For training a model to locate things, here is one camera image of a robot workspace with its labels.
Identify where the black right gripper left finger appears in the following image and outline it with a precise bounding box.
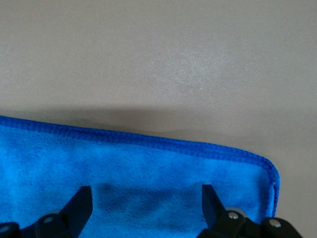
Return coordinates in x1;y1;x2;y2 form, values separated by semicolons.
0;185;94;238

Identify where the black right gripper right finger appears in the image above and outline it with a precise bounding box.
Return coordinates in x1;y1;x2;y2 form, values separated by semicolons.
198;184;304;238

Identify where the blue microfibre towel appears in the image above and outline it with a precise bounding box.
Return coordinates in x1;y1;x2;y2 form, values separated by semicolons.
0;115;281;238

